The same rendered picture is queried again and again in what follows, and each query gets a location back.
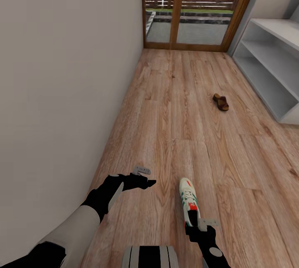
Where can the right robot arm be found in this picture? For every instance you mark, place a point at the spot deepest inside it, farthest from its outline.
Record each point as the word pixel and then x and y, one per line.
pixel 205 235

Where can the door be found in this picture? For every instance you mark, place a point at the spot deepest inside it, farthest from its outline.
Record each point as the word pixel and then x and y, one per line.
pixel 198 25

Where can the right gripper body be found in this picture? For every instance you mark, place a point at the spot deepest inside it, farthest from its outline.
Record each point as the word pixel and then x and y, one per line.
pixel 195 235

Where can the sandal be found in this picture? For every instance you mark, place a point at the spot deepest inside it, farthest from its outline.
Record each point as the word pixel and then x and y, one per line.
pixel 221 102

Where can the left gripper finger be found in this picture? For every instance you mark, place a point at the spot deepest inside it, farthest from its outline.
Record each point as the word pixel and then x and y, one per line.
pixel 150 183

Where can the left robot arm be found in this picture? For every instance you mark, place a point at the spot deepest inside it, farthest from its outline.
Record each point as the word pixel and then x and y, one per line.
pixel 65 246

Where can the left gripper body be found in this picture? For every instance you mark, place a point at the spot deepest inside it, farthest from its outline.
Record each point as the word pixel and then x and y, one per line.
pixel 138 181

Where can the gym shoe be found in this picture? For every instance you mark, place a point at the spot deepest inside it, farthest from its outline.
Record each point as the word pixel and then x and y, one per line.
pixel 189 201

